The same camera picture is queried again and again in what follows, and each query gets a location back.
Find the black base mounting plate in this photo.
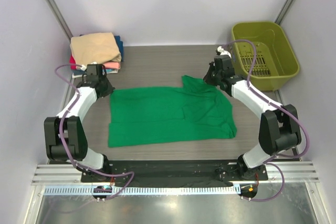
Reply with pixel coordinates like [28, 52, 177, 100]
[80, 158, 268, 188]

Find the beige folded t-shirt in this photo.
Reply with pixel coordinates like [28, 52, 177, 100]
[70, 32, 121, 66]

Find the green t-shirt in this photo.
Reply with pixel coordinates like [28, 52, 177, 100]
[108, 75, 237, 148]

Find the slotted cable duct rail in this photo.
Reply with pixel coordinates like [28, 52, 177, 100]
[44, 184, 240, 196]

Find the pink folded t-shirt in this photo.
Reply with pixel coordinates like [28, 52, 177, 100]
[103, 61, 121, 69]

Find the left aluminium corner post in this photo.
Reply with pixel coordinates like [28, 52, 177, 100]
[45, 0, 72, 40]

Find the magenta folded t-shirt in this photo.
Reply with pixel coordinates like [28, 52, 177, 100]
[69, 55, 76, 64]

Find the teal folded t-shirt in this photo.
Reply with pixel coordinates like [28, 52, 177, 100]
[70, 35, 124, 71]

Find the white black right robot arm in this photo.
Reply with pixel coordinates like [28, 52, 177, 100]
[203, 55, 301, 180]

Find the olive green plastic basket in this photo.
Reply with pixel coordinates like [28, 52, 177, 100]
[232, 22, 300, 91]

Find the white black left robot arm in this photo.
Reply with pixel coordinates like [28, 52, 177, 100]
[44, 63, 114, 182]

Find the aluminium frame rail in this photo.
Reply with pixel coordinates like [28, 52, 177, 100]
[31, 160, 320, 185]

